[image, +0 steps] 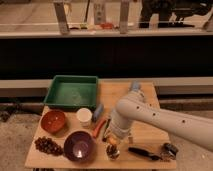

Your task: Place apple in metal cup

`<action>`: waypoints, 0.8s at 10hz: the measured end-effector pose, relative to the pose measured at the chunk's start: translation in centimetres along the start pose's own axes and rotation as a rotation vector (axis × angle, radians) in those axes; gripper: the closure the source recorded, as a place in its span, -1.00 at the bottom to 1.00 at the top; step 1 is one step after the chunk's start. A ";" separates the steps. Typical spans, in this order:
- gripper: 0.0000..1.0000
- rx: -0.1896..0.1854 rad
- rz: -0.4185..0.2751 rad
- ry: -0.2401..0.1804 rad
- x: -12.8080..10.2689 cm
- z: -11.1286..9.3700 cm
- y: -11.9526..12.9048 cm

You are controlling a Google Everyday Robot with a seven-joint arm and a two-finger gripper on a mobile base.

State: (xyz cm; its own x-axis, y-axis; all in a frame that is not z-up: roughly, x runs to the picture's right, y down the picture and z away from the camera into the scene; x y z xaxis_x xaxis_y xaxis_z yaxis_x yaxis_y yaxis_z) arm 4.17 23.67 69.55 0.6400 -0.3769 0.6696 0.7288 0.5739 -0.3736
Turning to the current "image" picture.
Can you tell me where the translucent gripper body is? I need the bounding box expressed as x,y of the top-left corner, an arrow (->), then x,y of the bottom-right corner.
106,131 -> 125,145

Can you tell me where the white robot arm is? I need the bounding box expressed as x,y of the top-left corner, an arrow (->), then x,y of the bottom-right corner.
109,91 -> 213,152

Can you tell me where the metal cup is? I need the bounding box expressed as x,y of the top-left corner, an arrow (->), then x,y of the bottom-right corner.
106,145 -> 120,160

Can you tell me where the white plastic cup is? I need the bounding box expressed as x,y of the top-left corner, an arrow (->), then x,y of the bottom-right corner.
76,108 -> 92,127

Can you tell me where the black marker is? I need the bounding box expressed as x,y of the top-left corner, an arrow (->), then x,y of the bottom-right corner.
102,118 -> 111,142

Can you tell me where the purple bowl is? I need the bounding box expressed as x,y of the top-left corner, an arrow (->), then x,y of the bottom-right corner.
63,131 -> 95,162

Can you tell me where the dark tape roll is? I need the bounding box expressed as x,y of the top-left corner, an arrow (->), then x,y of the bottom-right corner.
163,143 -> 178,157

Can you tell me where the orange bowl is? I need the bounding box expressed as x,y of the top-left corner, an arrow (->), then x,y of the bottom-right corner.
41,110 -> 66,134

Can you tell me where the green plastic tray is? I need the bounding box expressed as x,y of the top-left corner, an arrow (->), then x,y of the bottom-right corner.
44,75 -> 98,110

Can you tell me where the bunch of dark grapes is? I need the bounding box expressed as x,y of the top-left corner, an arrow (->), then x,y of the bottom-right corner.
35,137 -> 63,156

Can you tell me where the orange handled tool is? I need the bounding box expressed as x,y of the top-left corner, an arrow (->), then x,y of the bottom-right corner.
92,119 -> 106,138

